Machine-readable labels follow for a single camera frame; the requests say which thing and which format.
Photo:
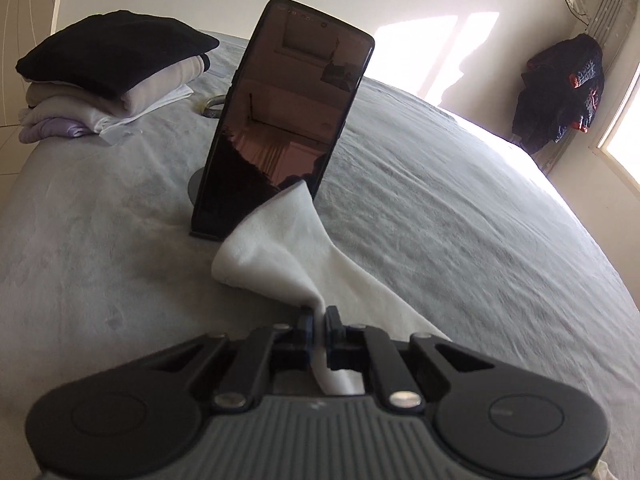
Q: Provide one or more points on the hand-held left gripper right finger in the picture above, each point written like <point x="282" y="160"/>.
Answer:
<point x="334" y="330"/>

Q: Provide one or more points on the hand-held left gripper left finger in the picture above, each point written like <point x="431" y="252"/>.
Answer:
<point x="303" y="332"/>

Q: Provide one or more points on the white sweatshirt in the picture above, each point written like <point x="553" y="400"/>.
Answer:
<point x="280" y="255"/>

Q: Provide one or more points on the black smartphone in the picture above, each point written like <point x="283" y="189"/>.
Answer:
<point x="285" y="110"/>

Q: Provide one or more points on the tape roll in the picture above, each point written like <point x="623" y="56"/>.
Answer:
<point x="216" y="101"/>

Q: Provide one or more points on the folded white garment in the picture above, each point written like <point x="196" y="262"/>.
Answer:
<point x="125" y="120"/>

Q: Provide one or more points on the folded beige garment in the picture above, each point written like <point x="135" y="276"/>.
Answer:
<point x="150" y="92"/>

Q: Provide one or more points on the folded lilac garment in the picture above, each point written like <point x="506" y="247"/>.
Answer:
<point x="50" y="130"/>

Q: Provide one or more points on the dark hanging jacket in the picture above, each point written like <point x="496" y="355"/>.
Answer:
<point x="560" y="95"/>

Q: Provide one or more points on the folded black garment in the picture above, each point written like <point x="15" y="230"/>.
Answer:
<point x="110" y="50"/>

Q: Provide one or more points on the window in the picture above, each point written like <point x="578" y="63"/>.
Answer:
<point x="627" y="145"/>

